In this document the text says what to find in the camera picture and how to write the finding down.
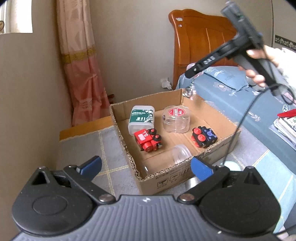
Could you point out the blue floral bedsheet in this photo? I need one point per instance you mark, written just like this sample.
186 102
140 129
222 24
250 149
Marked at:
262 115

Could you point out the person's right hand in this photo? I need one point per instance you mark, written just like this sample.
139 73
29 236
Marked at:
283 59

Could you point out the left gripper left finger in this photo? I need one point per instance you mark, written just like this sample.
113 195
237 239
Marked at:
81 178

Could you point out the clear round container red label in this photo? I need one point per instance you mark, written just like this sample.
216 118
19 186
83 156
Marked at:
176 119

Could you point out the black toy train red wheels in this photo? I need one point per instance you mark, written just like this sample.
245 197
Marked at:
203 137

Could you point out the pink clear trinket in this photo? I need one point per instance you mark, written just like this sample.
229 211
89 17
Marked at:
189 91

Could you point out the cardboard box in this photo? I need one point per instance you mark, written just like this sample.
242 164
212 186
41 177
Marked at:
202 114

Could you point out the grey teal plaid blanket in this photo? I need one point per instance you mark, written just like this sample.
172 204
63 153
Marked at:
127 170

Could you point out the mint round case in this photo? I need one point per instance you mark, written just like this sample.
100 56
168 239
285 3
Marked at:
233 166

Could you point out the window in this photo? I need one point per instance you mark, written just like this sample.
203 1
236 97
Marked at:
16 16

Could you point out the stack of papers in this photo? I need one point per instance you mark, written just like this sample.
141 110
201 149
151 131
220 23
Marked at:
285 129

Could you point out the white wall charger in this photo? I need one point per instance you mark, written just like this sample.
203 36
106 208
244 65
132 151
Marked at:
165 84

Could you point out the blue pillow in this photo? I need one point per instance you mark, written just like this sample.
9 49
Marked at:
231 76

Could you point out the clear plastic jar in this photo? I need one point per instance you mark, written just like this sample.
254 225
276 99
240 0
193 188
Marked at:
165 160

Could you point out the grey plush toy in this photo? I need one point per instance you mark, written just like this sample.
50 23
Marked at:
253 85

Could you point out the wooden headboard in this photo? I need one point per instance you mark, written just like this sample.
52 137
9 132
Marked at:
196 35

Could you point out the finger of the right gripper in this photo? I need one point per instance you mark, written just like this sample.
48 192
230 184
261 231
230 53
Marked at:
226 50

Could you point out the pink curtain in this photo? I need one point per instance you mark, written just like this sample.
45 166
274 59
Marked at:
78 51

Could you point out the red folder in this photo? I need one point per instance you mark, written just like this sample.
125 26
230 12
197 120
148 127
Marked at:
288 114

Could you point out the white green medical box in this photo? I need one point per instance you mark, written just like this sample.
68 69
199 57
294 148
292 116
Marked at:
141 117

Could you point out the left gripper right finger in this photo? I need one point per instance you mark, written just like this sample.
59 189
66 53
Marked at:
211 178

